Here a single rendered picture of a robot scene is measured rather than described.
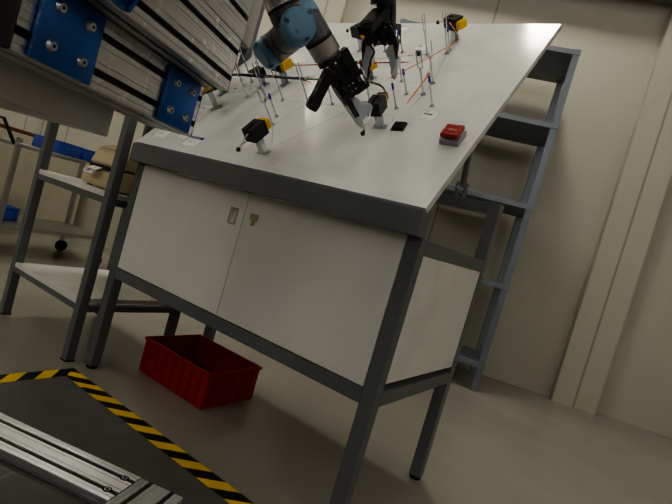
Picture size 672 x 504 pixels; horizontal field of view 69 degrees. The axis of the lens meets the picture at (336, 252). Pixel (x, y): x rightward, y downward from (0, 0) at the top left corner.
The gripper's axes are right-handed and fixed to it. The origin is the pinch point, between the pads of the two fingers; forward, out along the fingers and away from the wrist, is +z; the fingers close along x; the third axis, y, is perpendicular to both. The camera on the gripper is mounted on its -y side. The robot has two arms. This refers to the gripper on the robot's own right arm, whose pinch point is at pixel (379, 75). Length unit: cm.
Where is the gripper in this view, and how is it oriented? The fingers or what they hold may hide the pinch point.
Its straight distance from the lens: 150.3
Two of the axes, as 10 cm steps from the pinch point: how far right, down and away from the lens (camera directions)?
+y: 4.8, -3.3, 8.1
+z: 0.3, 9.3, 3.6
